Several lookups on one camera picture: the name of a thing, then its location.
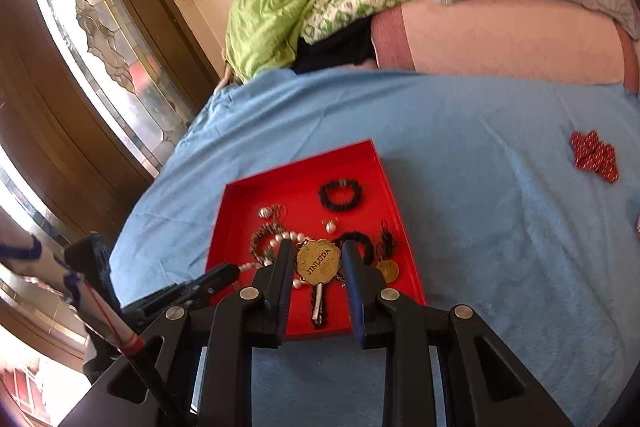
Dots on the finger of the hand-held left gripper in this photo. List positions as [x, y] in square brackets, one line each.
[217, 276]

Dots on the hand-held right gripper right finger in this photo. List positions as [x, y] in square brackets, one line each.
[352, 297]

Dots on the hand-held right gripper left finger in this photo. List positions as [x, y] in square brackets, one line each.
[284, 292]

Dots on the gold tag hair clip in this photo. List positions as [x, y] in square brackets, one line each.
[318, 263]

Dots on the black round hair clip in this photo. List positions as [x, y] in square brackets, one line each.
[361, 241]

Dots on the pearl drop earring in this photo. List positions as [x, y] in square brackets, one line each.
[328, 223]

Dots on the red tray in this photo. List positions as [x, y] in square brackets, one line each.
[360, 177]

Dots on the white cloth with blue trim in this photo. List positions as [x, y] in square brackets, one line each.
[30, 264]

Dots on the blue blanket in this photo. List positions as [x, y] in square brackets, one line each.
[500, 217]

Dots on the wooden door with glass pane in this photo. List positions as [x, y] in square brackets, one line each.
[90, 72]

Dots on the black cloth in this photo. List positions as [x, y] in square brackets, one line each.
[335, 49]

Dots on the red polka dot scrunchie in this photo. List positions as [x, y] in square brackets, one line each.
[595, 157]

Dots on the pink mattress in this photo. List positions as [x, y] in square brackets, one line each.
[510, 44]

